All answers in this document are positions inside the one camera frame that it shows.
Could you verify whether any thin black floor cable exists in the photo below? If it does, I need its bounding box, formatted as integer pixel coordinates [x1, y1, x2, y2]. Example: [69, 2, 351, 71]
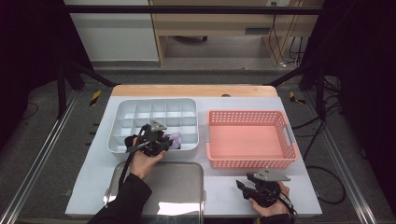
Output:
[17, 102, 40, 122]

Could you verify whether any pink perforated plastic basket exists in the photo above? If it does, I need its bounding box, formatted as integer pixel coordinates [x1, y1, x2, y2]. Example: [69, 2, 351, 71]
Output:
[205, 109, 301, 171]

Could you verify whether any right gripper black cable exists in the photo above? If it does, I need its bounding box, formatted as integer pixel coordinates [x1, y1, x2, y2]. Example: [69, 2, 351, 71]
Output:
[279, 192, 299, 219]

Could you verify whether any black curtain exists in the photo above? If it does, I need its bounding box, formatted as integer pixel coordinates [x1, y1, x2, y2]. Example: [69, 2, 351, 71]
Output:
[0, 0, 94, 144]
[300, 0, 396, 216]

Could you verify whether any light wooden desk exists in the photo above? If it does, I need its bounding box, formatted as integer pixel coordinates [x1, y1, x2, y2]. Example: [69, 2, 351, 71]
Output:
[148, 0, 325, 68]

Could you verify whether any white divided storage box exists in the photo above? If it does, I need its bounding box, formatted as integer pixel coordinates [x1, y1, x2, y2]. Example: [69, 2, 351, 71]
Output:
[106, 97, 200, 161]

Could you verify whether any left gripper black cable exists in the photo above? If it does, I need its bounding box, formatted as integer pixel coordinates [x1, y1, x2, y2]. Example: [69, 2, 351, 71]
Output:
[120, 125, 148, 189]

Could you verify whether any person's left hand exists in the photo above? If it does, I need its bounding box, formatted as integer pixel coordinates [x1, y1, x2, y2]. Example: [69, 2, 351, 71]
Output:
[129, 137, 166, 180]

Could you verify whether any person's right hand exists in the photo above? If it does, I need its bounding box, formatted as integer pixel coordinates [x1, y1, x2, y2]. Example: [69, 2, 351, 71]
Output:
[247, 182, 290, 218]

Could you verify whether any metal floor rail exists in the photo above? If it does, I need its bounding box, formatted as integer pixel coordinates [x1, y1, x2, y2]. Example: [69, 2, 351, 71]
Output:
[303, 91, 379, 224]
[0, 90, 80, 224]

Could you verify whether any yellow cable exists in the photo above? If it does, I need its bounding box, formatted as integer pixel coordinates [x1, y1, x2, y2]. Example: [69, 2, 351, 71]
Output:
[269, 0, 302, 68]

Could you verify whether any black sock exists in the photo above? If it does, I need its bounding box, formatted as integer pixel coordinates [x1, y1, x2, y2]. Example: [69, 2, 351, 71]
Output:
[124, 133, 138, 149]

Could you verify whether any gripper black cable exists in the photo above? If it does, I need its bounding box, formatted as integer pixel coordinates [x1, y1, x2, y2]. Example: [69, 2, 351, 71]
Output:
[279, 192, 299, 219]
[120, 125, 148, 189]

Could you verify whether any yellow black floor tape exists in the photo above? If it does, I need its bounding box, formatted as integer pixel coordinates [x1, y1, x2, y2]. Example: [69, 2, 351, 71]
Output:
[289, 91, 306, 105]
[89, 90, 103, 107]

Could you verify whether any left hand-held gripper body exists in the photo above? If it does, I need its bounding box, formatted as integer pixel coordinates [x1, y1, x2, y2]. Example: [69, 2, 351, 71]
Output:
[125, 119, 171, 158]

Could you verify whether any grey translucent box lid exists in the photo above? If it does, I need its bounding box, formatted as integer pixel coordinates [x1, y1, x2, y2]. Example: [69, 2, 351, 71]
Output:
[104, 161, 206, 224]

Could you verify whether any black horizontal frame bar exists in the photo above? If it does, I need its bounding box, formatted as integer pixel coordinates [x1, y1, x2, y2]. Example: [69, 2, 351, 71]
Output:
[64, 5, 323, 15]

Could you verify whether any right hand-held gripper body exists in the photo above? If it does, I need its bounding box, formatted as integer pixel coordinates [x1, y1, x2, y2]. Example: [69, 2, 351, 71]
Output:
[245, 168, 291, 209]

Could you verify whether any dark object under desk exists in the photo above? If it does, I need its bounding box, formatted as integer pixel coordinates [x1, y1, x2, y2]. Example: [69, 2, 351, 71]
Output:
[172, 35, 208, 44]

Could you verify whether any purple sock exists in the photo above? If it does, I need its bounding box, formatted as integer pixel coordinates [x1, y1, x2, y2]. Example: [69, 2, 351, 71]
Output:
[167, 132, 183, 150]

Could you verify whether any black stand leg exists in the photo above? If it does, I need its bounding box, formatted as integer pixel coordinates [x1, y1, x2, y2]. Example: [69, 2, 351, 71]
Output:
[264, 62, 328, 120]
[55, 59, 118, 120]

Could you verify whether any white cabinet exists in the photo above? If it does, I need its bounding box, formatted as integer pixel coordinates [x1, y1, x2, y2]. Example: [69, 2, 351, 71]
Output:
[64, 0, 160, 63]

